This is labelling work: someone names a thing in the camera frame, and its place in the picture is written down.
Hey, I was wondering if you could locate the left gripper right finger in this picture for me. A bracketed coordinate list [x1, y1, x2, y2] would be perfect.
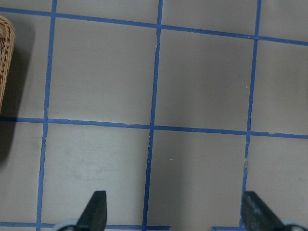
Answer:
[241, 191, 308, 231]

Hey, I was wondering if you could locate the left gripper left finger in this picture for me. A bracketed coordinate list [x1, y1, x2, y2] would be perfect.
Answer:
[54, 190, 108, 231]

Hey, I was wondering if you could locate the brown wicker basket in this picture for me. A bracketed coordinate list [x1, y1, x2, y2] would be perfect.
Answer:
[0, 16, 15, 108]

